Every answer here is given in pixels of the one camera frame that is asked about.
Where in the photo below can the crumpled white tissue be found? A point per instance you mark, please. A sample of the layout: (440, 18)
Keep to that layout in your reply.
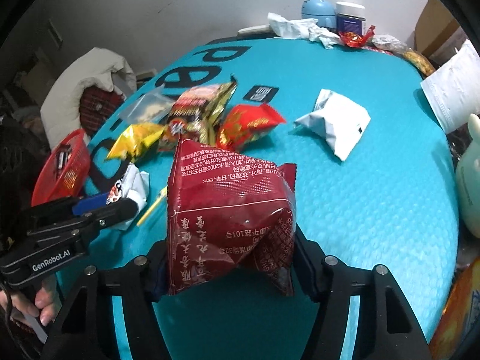
(304, 29)

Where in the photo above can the orange box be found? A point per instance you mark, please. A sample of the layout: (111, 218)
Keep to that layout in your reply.
(459, 315)

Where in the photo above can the clear plastic wrapper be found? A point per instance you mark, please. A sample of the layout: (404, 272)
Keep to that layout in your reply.
(389, 43)

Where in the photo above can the brown red snack bag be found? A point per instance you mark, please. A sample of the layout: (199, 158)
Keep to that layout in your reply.
(196, 114)

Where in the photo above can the cardboard box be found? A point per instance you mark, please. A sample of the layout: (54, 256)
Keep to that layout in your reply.
(438, 35)

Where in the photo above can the red plastic mesh basket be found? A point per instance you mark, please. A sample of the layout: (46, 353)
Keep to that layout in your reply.
(65, 171)

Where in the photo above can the bright red snack bag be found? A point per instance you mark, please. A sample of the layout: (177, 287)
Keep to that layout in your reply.
(245, 124)

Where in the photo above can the black QR label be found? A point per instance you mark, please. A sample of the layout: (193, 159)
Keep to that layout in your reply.
(261, 93)

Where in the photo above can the red plaid scarf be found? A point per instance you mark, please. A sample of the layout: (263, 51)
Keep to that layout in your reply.
(96, 106)

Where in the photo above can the white down jacket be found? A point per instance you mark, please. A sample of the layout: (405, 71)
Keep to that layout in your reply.
(60, 113)

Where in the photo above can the dark red snack bag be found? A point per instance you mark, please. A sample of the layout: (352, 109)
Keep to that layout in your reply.
(228, 210)

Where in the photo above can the clear zip bag with nuts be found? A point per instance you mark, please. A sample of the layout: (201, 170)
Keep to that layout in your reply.
(151, 107)

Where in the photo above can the yellow pen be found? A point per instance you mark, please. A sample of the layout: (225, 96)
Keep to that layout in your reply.
(162, 195)

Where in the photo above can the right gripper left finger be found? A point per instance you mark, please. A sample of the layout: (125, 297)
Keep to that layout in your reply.
(85, 329)

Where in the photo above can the yellow patterned snack bag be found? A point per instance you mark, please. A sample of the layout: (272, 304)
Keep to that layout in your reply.
(420, 62)

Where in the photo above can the white silver snack bag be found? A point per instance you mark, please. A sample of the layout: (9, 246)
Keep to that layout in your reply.
(337, 119)

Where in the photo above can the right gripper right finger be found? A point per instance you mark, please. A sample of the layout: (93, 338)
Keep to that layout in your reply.
(387, 327)

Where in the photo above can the small red wrapper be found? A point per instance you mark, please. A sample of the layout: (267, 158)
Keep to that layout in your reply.
(355, 40)

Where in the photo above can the white lidded blue jar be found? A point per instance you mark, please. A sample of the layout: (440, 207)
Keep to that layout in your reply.
(350, 18)

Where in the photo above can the white paper sheet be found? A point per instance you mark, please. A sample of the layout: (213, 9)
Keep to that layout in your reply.
(453, 90)

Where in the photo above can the person's left hand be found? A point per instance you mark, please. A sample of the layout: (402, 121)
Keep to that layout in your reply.
(45, 306)

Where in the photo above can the blue deer humidifier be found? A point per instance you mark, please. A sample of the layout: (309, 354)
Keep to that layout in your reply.
(321, 10)

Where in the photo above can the white red snack packet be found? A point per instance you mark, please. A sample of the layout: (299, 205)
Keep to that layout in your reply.
(134, 185)

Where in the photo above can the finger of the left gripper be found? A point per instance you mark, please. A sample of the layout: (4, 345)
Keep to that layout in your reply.
(103, 217)
(62, 209)

